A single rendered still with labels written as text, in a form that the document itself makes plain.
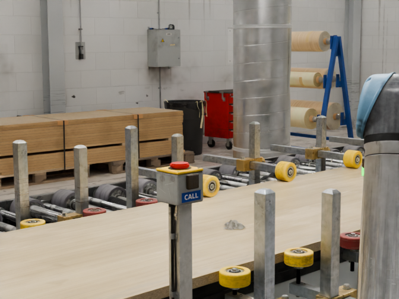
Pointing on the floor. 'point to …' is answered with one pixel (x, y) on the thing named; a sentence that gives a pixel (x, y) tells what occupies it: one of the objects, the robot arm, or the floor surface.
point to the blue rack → (335, 42)
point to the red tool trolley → (219, 116)
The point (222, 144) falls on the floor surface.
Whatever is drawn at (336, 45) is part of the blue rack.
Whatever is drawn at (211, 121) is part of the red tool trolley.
